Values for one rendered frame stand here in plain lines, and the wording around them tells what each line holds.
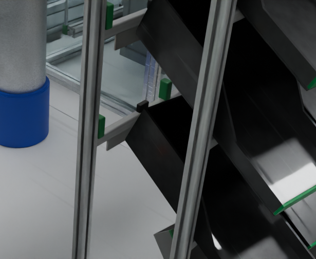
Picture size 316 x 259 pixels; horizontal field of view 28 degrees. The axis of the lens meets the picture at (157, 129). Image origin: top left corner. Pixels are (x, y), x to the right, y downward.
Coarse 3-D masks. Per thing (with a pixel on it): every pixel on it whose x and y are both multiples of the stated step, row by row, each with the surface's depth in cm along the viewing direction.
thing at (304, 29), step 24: (240, 0) 65; (264, 0) 68; (288, 0) 70; (312, 0) 72; (264, 24) 64; (288, 24) 67; (312, 24) 69; (288, 48) 63; (312, 48) 67; (312, 72) 61
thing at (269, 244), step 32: (160, 128) 82; (160, 160) 84; (224, 160) 93; (224, 192) 90; (224, 224) 86; (256, 224) 88; (288, 224) 88; (224, 256) 83; (256, 256) 85; (288, 256) 87
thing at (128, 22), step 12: (144, 12) 84; (240, 12) 67; (120, 24) 80; (132, 24) 82; (108, 36) 79; (120, 120) 91; (132, 120) 92; (108, 132) 88; (120, 132) 91; (216, 144) 76
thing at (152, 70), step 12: (48, 72) 190; (60, 72) 190; (144, 72) 166; (156, 72) 165; (60, 84) 189; (72, 84) 185; (144, 84) 168; (156, 84) 168; (144, 96) 169; (156, 96) 170; (108, 108) 180; (120, 108) 177
